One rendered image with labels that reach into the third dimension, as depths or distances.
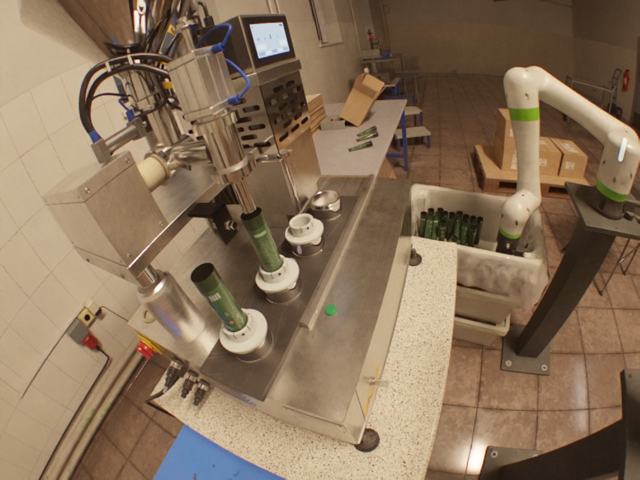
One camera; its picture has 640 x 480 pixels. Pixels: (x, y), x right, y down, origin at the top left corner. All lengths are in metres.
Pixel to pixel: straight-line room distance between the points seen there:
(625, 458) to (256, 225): 0.73
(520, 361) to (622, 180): 1.04
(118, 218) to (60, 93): 1.54
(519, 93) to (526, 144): 0.18
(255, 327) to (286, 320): 0.07
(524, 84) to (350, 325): 0.89
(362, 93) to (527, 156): 1.27
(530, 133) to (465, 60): 9.54
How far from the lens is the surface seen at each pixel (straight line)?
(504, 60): 10.76
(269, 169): 0.54
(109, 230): 0.35
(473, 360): 1.56
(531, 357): 1.66
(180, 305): 0.46
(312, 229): 0.50
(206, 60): 0.31
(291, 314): 0.44
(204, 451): 0.93
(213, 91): 0.31
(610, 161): 0.97
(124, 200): 0.36
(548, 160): 2.96
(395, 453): 0.63
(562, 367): 1.75
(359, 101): 2.03
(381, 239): 0.54
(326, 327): 0.43
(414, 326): 0.74
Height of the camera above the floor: 1.38
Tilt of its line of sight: 39 degrees down
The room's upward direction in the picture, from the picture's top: 15 degrees counter-clockwise
